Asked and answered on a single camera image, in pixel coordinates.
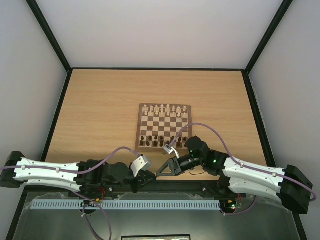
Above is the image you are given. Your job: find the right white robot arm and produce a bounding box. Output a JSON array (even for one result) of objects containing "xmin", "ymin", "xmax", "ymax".
[{"xmin": 156, "ymin": 136, "xmax": 313, "ymax": 215}]

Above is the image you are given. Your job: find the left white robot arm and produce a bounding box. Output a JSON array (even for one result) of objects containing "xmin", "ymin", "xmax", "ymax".
[{"xmin": 0, "ymin": 151, "xmax": 157, "ymax": 199}]

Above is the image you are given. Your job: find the wooden chess board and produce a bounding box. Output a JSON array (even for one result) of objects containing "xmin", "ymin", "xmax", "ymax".
[{"xmin": 135, "ymin": 103, "xmax": 193, "ymax": 153}]

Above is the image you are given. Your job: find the white chess queen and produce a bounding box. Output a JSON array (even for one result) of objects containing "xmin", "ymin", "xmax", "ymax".
[{"xmin": 160, "ymin": 104, "xmax": 165, "ymax": 112}]

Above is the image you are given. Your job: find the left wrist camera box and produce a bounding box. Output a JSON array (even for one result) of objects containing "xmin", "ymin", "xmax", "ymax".
[{"xmin": 130, "ymin": 154, "xmax": 152, "ymax": 177}]

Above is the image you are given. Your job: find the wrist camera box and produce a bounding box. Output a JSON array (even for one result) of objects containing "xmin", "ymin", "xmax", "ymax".
[
  {"xmin": 163, "ymin": 143, "xmax": 180, "ymax": 159},
  {"xmin": 130, "ymin": 154, "xmax": 152, "ymax": 177}
]

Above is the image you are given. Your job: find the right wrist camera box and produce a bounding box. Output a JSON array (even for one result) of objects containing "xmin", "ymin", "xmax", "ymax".
[{"xmin": 163, "ymin": 143, "xmax": 180, "ymax": 159}]

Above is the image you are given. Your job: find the white slotted cable duct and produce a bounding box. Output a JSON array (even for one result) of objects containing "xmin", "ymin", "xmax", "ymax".
[{"xmin": 30, "ymin": 199, "xmax": 221, "ymax": 211}]

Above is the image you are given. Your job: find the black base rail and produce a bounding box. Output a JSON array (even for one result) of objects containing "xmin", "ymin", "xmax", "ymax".
[{"xmin": 23, "ymin": 178, "xmax": 291, "ymax": 200}]

